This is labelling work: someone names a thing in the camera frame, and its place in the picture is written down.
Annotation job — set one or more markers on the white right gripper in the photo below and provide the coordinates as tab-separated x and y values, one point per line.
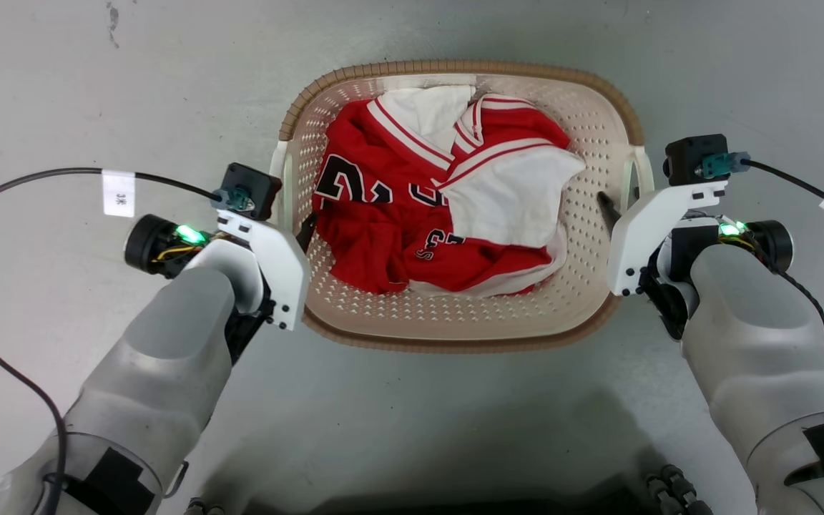
641	236

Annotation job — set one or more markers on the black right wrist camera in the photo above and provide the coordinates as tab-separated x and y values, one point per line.
698	159

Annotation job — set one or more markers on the red and white jersey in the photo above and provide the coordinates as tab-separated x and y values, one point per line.
383	236

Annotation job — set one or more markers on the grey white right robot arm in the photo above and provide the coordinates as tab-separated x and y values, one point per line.
762	343

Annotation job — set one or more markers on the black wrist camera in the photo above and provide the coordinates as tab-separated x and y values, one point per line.
254	187
698	159

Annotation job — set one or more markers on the beige plastic laundry basket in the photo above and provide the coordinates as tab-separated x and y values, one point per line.
455	318

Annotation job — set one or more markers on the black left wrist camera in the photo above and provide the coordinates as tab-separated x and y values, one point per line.
254	187

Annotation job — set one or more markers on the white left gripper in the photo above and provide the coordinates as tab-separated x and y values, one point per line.
280	268

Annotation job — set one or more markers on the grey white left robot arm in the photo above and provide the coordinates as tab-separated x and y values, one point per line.
162	372

